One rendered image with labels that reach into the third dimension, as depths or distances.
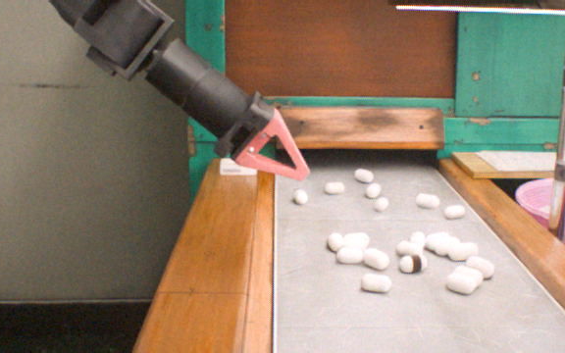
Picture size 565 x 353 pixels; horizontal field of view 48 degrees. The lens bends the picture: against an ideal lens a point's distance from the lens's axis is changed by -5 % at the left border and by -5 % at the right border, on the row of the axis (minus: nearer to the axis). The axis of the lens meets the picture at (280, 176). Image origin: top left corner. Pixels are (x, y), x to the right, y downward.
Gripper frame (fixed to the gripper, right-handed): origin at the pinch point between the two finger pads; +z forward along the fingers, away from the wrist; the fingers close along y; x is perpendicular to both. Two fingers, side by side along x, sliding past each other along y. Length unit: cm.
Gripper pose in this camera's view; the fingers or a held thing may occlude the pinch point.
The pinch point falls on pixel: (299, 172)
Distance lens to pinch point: 72.7
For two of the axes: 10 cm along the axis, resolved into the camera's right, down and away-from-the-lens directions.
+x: -6.5, 7.4, 2.0
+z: 7.6, 6.2, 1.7
